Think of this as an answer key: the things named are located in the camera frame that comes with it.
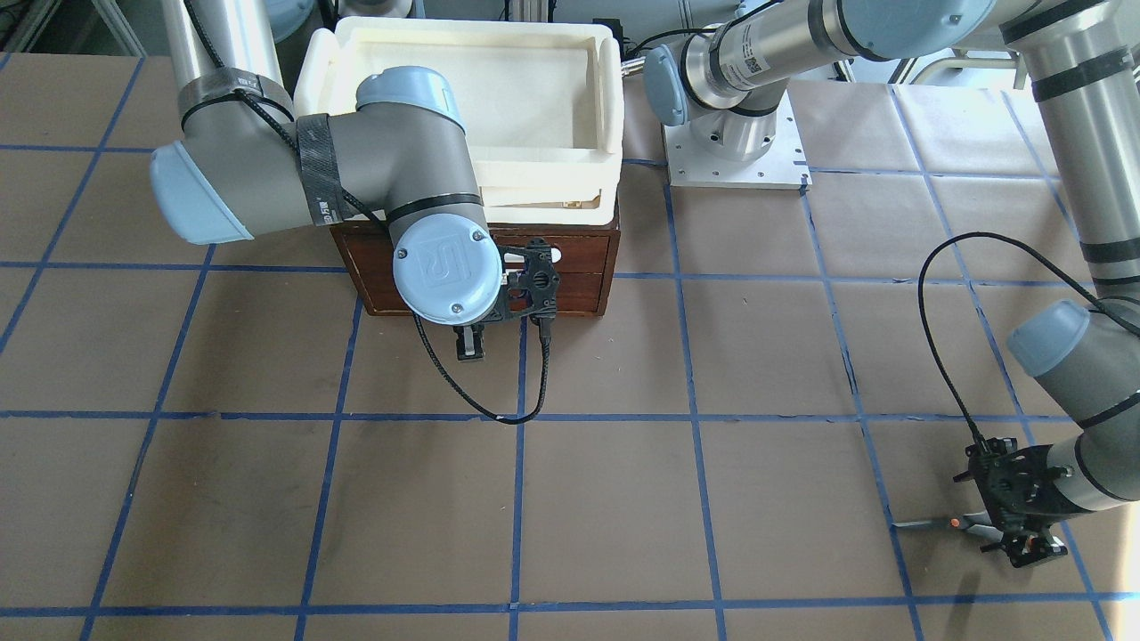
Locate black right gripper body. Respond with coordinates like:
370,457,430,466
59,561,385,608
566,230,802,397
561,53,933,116
451,313,512,332

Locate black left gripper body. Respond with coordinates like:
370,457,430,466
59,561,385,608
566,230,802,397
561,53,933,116
974,480,1070,568

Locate orange grey handled scissors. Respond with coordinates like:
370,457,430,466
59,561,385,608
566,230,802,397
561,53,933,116
891,512,1005,544

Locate white drawer handle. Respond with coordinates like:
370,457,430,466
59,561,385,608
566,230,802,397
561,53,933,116
502,248,562,269

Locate brown wooden drawer cabinet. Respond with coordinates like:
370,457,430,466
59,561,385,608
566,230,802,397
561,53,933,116
329,216,622,317

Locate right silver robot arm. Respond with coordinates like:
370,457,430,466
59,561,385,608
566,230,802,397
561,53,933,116
150,1,504,360

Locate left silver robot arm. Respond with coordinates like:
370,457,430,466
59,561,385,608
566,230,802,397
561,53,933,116
628,1,1137,567

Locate white foam tray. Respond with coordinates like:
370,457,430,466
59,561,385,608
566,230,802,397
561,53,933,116
294,17,624,226

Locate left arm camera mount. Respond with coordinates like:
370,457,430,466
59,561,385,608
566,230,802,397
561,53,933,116
953,436,1052,535

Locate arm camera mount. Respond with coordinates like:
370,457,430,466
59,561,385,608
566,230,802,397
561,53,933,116
953,436,1052,535
495,237,559,324

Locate right arm camera mount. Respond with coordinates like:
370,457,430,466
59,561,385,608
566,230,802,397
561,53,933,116
495,237,559,324

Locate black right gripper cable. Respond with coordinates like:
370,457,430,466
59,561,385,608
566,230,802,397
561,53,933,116
412,313,555,425

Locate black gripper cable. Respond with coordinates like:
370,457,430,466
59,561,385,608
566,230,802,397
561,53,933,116
412,313,555,425
917,232,1140,455

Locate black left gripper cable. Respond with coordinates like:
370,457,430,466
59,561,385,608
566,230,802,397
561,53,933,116
917,232,1140,455

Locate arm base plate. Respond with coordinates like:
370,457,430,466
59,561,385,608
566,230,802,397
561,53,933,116
663,84,813,190

